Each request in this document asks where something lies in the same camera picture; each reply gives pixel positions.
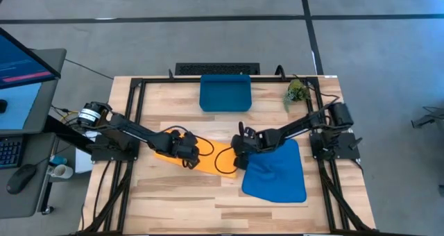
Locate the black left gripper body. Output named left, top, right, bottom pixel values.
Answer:
left=170, top=133, right=201, bottom=160

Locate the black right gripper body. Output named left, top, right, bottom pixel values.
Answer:
left=230, top=130, right=270, bottom=158

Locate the orange microfiber towel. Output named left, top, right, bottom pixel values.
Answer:
left=153, top=129, right=239, bottom=180

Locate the blue microfiber towel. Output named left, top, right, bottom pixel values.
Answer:
left=241, top=138, right=308, bottom=204

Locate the teal plastic basket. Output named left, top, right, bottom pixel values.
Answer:
left=198, top=74, right=253, bottom=113

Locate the potted succulent plant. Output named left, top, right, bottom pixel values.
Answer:
left=282, top=78, right=312, bottom=113

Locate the black perforated panel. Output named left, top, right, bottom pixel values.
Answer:
left=173, top=62, right=262, bottom=76

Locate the white paper sheet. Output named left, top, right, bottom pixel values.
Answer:
left=74, top=130, right=99, bottom=175

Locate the white mug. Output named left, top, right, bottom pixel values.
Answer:
left=51, top=163, right=75, bottom=180

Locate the small teal container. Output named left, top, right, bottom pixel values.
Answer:
left=49, top=154, right=69, bottom=166

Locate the grey computer cart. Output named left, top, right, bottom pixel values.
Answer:
left=0, top=47, right=67, bottom=220

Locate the black keyboard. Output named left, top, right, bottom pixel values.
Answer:
left=0, top=135, right=24, bottom=170

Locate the black floor stand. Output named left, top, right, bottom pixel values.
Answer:
left=410, top=105, right=444, bottom=130

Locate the large computer monitor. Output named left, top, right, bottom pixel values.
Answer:
left=0, top=26, right=63, bottom=90

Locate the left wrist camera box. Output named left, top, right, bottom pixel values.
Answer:
left=182, top=131, right=199, bottom=146

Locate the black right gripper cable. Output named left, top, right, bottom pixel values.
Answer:
left=213, top=146, right=241, bottom=176

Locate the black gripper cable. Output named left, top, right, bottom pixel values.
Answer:
left=213, top=146, right=241, bottom=176
left=162, top=125, right=216, bottom=158

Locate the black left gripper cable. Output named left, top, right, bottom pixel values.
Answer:
left=162, top=125, right=216, bottom=158

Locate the black aluminium table frame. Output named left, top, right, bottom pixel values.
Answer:
left=78, top=74, right=377, bottom=236

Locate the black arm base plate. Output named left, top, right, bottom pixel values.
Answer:
left=90, top=133, right=140, bottom=162
left=309, top=130, right=362, bottom=161

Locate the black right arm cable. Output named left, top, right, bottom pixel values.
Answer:
left=305, top=83, right=341, bottom=109

